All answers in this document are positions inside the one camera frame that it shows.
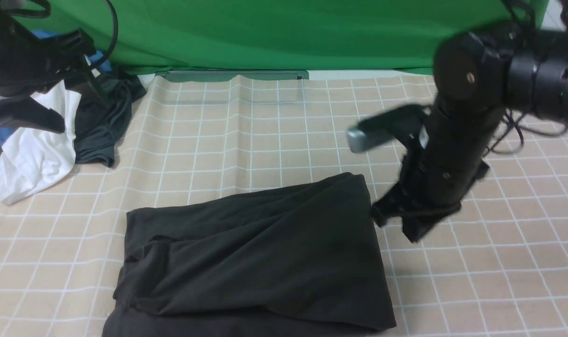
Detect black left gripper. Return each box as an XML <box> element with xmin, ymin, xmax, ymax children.
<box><xmin>0</xmin><ymin>9</ymin><xmax>109</xmax><ymax>134</ymax></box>

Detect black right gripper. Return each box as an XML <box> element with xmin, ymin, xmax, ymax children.
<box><xmin>370</xmin><ymin>101</ymin><xmax>505</xmax><ymax>243</ymax></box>

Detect dark gray long-sleeve top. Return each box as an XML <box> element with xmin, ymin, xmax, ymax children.
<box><xmin>102</xmin><ymin>173</ymin><xmax>397</xmax><ymax>337</ymax></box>

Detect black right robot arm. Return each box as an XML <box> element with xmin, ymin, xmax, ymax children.
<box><xmin>125</xmin><ymin>22</ymin><xmax>568</xmax><ymax>251</ymax></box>

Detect dark gray crumpled garment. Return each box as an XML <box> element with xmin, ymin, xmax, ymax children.
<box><xmin>0</xmin><ymin>67</ymin><xmax>147</xmax><ymax>167</ymax></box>

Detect blue crumpled garment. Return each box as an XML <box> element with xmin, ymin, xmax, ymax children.
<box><xmin>0</xmin><ymin>30</ymin><xmax>111</xmax><ymax>147</ymax></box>

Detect white crumpled garment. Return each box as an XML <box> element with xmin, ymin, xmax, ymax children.
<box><xmin>0</xmin><ymin>82</ymin><xmax>82</xmax><ymax>205</ymax></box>

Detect green backdrop cloth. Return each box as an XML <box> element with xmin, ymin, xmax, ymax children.
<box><xmin>12</xmin><ymin>0</ymin><xmax>549</xmax><ymax>76</ymax></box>

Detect beige grid tablecloth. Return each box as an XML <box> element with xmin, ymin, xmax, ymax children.
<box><xmin>0</xmin><ymin>75</ymin><xmax>568</xmax><ymax>337</ymax></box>

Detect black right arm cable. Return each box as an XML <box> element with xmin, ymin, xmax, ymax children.
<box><xmin>485</xmin><ymin>0</ymin><xmax>568</xmax><ymax>155</ymax></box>

